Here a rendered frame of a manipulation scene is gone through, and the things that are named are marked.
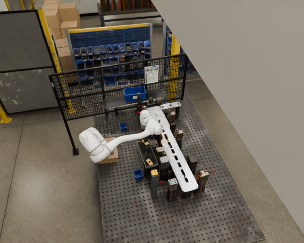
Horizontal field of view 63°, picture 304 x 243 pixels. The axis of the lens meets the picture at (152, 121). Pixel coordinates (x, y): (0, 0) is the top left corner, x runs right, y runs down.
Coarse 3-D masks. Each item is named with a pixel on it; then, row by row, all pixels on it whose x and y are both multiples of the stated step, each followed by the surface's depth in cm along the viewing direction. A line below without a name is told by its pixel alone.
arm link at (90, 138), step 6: (84, 132) 226; (90, 132) 229; (96, 132) 281; (84, 138) 224; (90, 138) 225; (96, 138) 229; (102, 138) 290; (84, 144) 225; (90, 144) 224; (96, 144) 226; (90, 150) 226
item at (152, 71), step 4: (144, 68) 343; (148, 68) 345; (152, 68) 347; (156, 68) 349; (144, 72) 347; (148, 72) 349; (152, 72) 352; (156, 72) 354; (144, 76) 352; (148, 76) 354; (152, 76) 356; (156, 76) 358; (144, 80) 356; (148, 80) 359; (152, 80) 361; (156, 80) 363; (144, 84) 362
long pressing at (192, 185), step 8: (152, 112) 340; (160, 112) 340; (168, 128) 319; (168, 136) 308; (176, 144) 300; (168, 152) 290; (176, 152) 290; (184, 160) 283; (176, 168) 274; (184, 168) 274; (176, 176) 267; (192, 176) 267; (184, 184) 260; (192, 184) 260
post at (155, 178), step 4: (152, 176) 250; (156, 176) 252; (152, 180) 255; (156, 180) 257; (152, 184) 261; (156, 184) 264; (152, 188) 267; (156, 188) 269; (152, 192) 273; (156, 192) 276; (152, 196) 279; (156, 196) 282
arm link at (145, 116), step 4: (140, 112) 242; (144, 112) 240; (148, 112) 241; (140, 116) 242; (144, 116) 239; (148, 116) 241; (140, 120) 245; (144, 120) 241; (148, 120) 239; (144, 124) 243
